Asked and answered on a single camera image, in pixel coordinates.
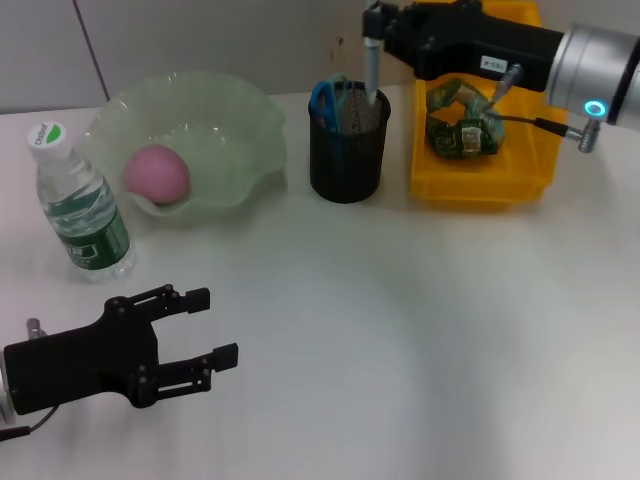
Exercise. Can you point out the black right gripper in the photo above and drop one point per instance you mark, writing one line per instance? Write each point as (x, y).
(460, 40)

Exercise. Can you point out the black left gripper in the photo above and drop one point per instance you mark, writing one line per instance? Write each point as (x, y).
(75, 365)

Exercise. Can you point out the silver grey ballpoint pen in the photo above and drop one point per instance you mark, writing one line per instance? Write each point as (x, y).
(372, 70)

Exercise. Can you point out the blue scissors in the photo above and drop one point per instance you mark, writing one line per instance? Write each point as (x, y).
(322, 100)

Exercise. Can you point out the green plastic wrapper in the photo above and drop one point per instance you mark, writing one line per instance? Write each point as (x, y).
(450, 140)

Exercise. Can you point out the clear water bottle green label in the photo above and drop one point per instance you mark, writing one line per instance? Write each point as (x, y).
(85, 225)

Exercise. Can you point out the pink peach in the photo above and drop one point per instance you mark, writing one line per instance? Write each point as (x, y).
(155, 175)

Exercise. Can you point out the black mesh pen cup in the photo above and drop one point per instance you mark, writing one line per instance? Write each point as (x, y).
(345, 165)

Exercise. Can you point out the yellow plastic storage bin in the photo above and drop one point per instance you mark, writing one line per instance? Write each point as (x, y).
(475, 185)

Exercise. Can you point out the pale green glass bowl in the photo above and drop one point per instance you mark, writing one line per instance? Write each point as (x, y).
(225, 125)

